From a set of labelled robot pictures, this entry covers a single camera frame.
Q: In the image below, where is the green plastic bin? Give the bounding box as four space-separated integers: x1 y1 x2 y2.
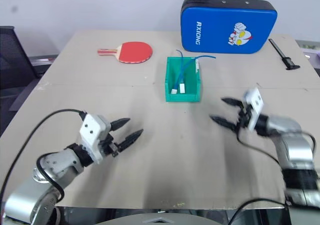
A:
164 56 202 103

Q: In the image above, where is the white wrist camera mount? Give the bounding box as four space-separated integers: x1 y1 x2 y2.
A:
243 87 265 131
79 113 111 165

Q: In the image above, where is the blue black punching pad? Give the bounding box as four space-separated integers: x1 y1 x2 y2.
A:
180 0 278 55

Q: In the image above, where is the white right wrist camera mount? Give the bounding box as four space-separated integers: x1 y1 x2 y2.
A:
243 87 265 131

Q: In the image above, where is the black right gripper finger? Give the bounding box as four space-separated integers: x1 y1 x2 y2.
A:
221 97 243 108
209 114 238 132

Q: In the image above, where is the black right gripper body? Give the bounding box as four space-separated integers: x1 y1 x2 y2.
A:
234 101 253 134

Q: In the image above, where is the black plastic caliper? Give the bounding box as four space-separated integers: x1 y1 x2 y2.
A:
268 38 301 71

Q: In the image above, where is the black mesh office chair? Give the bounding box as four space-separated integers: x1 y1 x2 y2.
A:
0 25 60 120

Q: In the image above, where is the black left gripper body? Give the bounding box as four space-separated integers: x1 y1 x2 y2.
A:
99 132 121 158

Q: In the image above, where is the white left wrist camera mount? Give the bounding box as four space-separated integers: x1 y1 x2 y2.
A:
79 113 111 165

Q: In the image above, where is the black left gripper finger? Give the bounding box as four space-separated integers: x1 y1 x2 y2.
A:
117 128 144 153
109 117 131 134

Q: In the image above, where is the red table tennis paddle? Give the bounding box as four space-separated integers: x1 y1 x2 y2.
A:
97 41 154 65

